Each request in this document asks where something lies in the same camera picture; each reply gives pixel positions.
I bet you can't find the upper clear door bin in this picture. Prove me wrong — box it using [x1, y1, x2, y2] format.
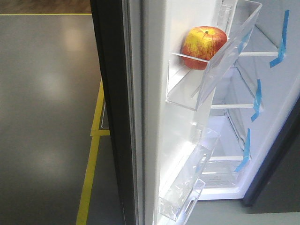
[166, 0, 262, 111]

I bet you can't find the fridge door with white liner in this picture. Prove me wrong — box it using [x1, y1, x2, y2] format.
[90, 0, 263, 225]

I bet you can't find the red yellow apple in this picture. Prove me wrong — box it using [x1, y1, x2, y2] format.
[182, 26, 227, 70]

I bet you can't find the lower clear door bin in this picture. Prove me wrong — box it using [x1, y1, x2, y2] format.
[156, 126, 220, 225]

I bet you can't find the clear door bin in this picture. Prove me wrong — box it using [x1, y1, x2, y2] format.
[156, 126, 220, 225]
[166, 0, 262, 111]

